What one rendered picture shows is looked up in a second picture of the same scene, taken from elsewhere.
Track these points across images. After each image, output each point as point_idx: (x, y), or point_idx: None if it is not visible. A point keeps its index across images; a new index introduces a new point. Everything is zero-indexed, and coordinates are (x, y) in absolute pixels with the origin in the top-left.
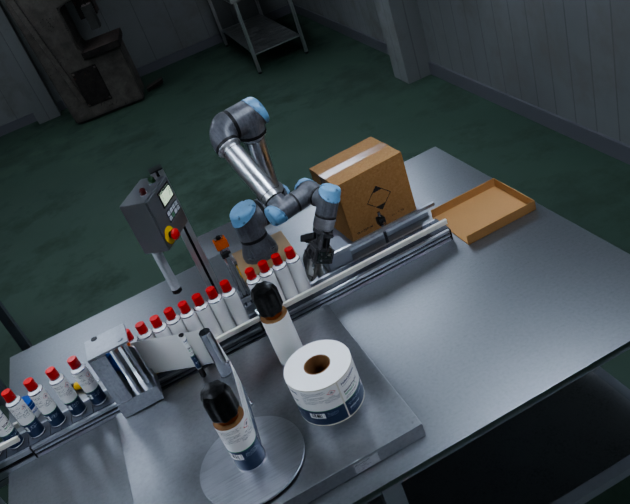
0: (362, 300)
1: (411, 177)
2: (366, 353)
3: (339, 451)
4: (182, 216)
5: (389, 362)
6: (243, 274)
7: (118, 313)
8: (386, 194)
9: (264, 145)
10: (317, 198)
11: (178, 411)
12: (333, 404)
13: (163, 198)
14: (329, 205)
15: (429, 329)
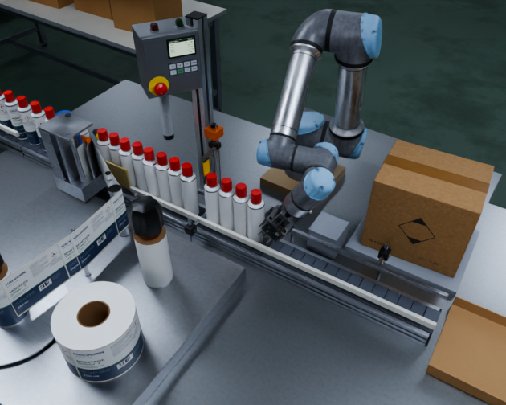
0: (278, 298)
1: None
2: (197, 345)
3: (31, 393)
4: (195, 79)
5: (189, 376)
6: (267, 172)
7: (193, 113)
8: (428, 235)
9: (356, 79)
10: (304, 176)
11: (71, 222)
12: (65, 357)
13: (173, 48)
14: (304, 194)
15: (255, 396)
